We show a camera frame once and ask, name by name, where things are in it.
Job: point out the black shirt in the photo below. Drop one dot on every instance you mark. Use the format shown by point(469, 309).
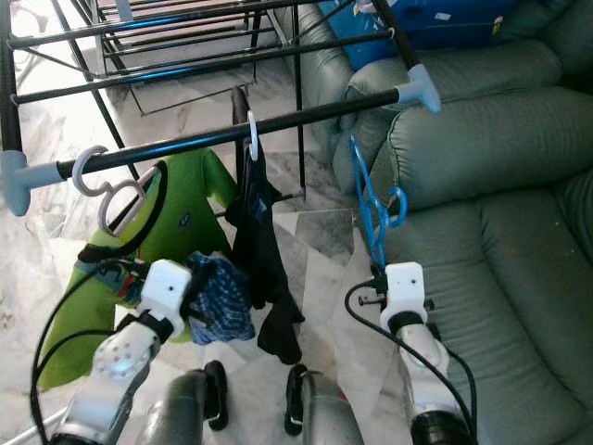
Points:
point(264, 260)

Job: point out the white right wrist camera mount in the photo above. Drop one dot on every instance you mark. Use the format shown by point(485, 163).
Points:
point(406, 287)

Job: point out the blue bag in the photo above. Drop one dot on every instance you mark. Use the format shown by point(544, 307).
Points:
point(417, 32)

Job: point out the white plastic hanger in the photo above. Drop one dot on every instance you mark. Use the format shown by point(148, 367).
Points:
point(79, 174)
point(254, 139)

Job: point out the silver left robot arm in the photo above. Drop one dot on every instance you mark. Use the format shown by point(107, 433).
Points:
point(125, 357)

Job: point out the blue plastic hanger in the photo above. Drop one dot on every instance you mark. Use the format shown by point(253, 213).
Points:
point(404, 206)

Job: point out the silver right robot leg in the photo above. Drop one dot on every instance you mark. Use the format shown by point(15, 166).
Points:
point(329, 422)

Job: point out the grey green leather sofa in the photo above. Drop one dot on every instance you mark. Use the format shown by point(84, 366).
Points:
point(500, 185)

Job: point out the silver left robot leg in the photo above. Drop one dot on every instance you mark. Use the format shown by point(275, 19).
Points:
point(176, 417)

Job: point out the green shirt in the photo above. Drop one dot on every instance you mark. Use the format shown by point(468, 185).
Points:
point(190, 213)

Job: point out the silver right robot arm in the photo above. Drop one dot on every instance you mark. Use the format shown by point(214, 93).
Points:
point(422, 357)

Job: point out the pale blue clip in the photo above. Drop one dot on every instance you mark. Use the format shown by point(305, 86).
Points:
point(122, 9)

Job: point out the blue plaid cloth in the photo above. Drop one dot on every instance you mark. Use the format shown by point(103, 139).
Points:
point(227, 297)

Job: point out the white metal tube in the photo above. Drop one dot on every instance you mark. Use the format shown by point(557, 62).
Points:
point(23, 425)

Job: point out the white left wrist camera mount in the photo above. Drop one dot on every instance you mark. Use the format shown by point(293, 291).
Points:
point(167, 287)

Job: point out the silver robot leg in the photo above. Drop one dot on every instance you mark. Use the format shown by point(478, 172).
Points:
point(329, 422)
point(176, 417)

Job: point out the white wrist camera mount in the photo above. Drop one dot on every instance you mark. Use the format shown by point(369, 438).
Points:
point(406, 287)
point(167, 287)

